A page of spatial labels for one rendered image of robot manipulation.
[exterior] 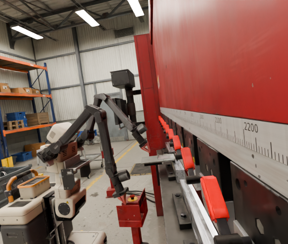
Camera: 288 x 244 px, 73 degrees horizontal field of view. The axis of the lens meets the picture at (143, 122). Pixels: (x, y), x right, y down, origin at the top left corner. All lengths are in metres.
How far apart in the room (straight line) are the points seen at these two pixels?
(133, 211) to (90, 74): 8.51
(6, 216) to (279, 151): 1.82
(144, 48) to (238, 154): 2.32
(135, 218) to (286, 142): 1.28
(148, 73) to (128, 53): 6.62
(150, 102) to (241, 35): 2.22
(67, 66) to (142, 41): 7.81
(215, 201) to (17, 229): 1.69
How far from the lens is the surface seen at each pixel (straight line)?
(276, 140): 0.20
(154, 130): 2.44
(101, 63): 9.37
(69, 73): 10.03
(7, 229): 1.93
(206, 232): 0.81
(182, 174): 1.42
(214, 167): 0.38
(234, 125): 0.27
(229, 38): 0.27
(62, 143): 1.42
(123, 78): 2.62
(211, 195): 0.30
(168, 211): 1.13
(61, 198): 1.74
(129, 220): 1.43
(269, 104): 0.20
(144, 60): 2.49
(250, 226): 0.29
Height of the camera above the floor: 1.43
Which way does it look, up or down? 4 degrees down
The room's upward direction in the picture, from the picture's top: 7 degrees counter-clockwise
